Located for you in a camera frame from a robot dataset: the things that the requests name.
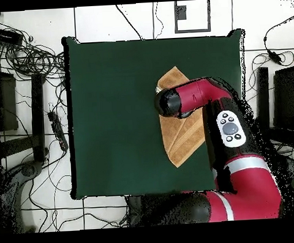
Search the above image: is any black upright post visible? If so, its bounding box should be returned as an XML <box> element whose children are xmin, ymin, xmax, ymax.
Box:
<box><xmin>29</xmin><ymin>73</ymin><xmax>48</xmax><ymax>162</ymax></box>
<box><xmin>254</xmin><ymin>66</ymin><xmax>273</xmax><ymax>133</ymax></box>

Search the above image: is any black electronics box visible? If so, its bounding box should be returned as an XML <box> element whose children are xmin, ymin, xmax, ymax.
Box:
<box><xmin>0</xmin><ymin>24</ymin><xmax>24</xmax><ymax>47</ymax></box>

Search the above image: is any grey square floor frame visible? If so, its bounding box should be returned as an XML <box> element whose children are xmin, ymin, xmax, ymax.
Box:
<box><xmin>173</xmin><ymin>0</ymin><xmax>212</xmax><ymax>34</ymax></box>

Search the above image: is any thin black cable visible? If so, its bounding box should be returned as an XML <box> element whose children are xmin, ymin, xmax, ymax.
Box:
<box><xmin>151</xmin><ymin>1</ymin><xmax>165</xmax><ymax>40</ymax></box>

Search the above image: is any black tripod base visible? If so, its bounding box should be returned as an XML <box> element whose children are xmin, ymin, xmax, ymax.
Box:
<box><xmin>0</xmin><ymin>159</ymin><xmax>48</xmax><ymax>230</ymax></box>

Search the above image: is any tan terry towel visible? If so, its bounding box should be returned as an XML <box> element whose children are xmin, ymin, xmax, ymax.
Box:
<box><xmin>154</xmin><ymin>64</ymin><xmax>209</xmax><ymax>169</ymax></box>

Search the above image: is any tangled black cable bundle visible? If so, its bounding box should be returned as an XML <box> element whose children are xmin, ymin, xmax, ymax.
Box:
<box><xmin>0</xmin><ymin>15</ymin><xmax>67</xmax><ymax>83</ymax></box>

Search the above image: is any black power strip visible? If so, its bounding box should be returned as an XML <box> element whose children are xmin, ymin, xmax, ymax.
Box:
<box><xmin>47</xmin><ymin>110</ymin><xmax>69</xmax><ymax>153</ymax></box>

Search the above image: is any black frame stand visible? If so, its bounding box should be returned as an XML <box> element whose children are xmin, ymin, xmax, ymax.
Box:
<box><xmin>0</xmin><ymin>54</ymin><xmax>21</xmax><ymax>159</ymax></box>

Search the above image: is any black cabinet box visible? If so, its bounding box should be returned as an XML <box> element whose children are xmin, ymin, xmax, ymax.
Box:
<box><xmin>270</xmin><ymin>65</ymin><xmax>294</xmax><ymax>133</ymax></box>

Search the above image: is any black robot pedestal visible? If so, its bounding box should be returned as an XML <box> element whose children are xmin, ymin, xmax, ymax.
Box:
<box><xmin>124</xmin><ymin>194</ymin><xmax>148</xmax><ymax>227</ymax></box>

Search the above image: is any thick black cable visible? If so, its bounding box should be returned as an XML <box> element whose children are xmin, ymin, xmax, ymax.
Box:
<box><xmin>115</xmin><ymin>3</ymin><xmax>143</xmax><ymax>42</ymax></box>

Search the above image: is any black power adapter with cable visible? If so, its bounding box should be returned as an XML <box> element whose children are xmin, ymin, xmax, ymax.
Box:
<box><xmin>262</xmin><ymin>13</ymin><xmax>294</xmax><ymax>66</ymax></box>

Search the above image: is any dark green table cloth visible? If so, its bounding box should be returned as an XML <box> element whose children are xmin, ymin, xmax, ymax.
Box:
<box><xmin>62</xmin><ymin>27</ymin><xmax>254</xmax><ymax>201</ymax></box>

